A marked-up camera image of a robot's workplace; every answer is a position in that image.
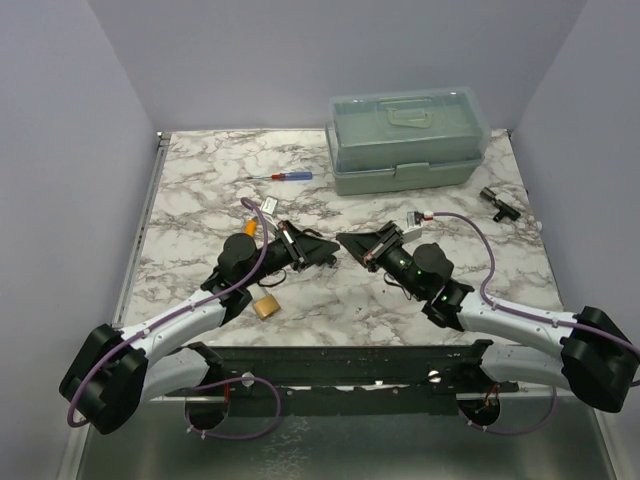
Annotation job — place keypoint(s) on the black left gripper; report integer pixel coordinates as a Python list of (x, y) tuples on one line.
[(290, 232)]

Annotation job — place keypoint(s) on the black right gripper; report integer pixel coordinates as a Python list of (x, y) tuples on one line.
[(370, 247)]

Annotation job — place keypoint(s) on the black padlock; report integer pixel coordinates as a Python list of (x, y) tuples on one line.
[(328, 261)]

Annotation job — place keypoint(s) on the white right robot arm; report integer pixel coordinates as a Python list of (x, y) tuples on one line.
[(585, 353)]

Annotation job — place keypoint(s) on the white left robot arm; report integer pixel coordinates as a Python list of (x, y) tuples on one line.
[(116, 369)]

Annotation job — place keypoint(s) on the orange utility knife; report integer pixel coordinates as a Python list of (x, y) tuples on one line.
[(251, 227)]

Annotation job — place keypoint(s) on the brass padlock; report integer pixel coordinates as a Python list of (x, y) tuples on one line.
[(264, 303)]

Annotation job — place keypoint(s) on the red blue screwdriver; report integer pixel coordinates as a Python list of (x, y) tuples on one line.
[(285, 176)]

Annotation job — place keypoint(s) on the green plastic toolbox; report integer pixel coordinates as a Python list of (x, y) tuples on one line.
[(405, 141)]

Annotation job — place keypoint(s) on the black T-shaped tool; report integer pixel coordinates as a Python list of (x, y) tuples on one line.
[(504, 210)]

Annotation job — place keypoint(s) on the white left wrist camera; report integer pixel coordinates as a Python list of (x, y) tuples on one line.
[(269, 206)]

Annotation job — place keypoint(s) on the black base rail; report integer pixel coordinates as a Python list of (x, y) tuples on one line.
[(338, 381)]

